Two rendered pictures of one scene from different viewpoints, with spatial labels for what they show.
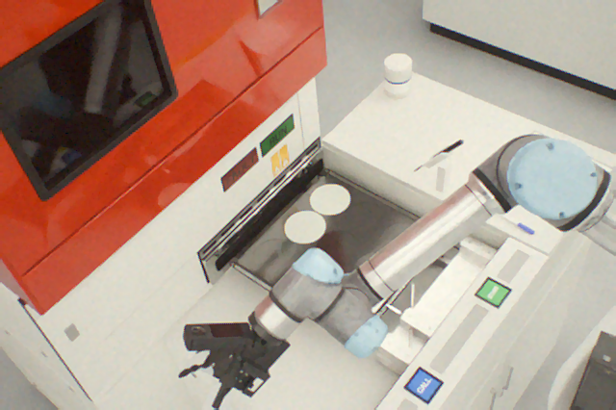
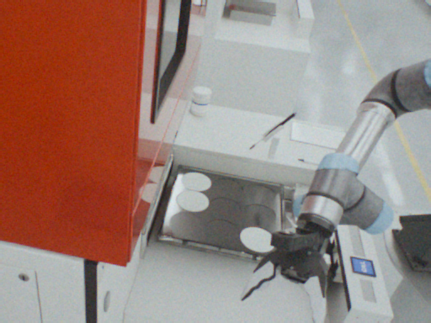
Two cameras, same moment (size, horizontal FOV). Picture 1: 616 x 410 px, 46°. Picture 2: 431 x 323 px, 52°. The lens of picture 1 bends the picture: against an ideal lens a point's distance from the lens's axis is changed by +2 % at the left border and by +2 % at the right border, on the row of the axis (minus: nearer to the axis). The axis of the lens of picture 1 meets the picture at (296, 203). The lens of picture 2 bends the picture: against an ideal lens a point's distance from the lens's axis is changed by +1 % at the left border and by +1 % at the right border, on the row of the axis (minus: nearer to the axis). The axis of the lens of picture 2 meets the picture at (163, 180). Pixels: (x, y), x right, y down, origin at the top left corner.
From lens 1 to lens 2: 0.94 m
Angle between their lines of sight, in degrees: 30
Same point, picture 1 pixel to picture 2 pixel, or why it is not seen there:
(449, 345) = (353, 240)
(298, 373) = (247, 302)
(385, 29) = not seen: hidden behind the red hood
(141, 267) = not seen: hidden behind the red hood
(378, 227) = (240, 191)
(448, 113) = (238, 119)
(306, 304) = (348, 193)
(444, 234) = (370, 142)
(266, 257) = (180, 225)
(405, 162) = (236, 147)
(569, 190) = not seen: outside the picture
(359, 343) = (385, 217)
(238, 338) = (313, 234)
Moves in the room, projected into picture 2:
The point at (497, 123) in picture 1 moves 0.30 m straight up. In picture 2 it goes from (269, 121) to (290, 46)
